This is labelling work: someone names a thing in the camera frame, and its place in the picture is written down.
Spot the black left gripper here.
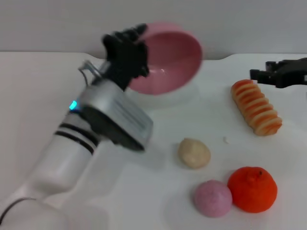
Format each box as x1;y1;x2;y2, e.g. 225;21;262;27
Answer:
102;22;151;91

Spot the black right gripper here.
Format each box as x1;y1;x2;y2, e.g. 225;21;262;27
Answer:
249;57;307;89

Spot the pink plastic bowl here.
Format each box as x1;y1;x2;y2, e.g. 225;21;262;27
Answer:
129;22;205;96

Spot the beige egg yolk pastry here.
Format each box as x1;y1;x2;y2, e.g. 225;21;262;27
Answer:
177;137;212;170

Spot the orange striped bread roll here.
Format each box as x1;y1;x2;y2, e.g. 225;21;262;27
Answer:
231;79;283;137

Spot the orange mandarin fruit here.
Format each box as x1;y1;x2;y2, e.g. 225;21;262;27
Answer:
227;166;278;214

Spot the pink round bun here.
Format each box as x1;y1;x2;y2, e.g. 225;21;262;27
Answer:
193;180;233;218

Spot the left gripper cable with plug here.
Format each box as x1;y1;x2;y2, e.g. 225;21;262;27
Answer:
77;60;103;85

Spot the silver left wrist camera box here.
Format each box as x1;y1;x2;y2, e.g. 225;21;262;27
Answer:
81;94;154;152

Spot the black left arm base cable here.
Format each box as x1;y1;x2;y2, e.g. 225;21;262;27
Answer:
0;197;37;218

